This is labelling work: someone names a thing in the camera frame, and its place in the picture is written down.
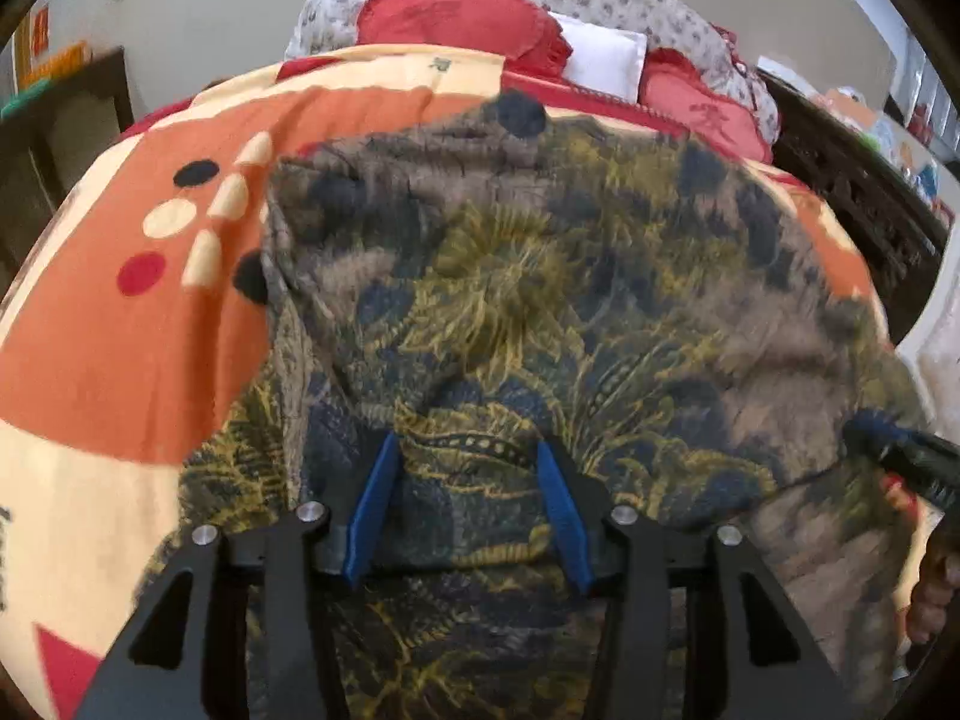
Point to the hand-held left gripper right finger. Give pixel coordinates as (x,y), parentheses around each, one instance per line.
(562,517)

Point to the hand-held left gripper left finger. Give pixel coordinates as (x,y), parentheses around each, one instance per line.
(371,510)

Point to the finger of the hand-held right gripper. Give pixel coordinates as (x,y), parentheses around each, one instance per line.
(915,457)

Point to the brown batik patterned cloth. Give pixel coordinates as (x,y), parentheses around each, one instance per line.
(525,277)

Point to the person's right hand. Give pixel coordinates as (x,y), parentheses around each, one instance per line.
(937,592)

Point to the white floral armchair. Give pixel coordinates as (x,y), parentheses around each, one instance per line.
(934,360)

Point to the dark carved wooden headboard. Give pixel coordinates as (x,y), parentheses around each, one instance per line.
(862,195)

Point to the orange cream printed blanket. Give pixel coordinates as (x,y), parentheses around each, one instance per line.
(112,360)

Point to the pile of colourful packets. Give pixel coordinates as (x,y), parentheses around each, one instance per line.
(885,135)

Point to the white pillow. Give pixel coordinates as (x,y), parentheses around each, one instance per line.
(600,52)

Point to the dark wooden chair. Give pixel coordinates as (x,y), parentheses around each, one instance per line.
(52,142)

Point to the orange wall poster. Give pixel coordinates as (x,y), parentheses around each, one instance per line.
(52,52)

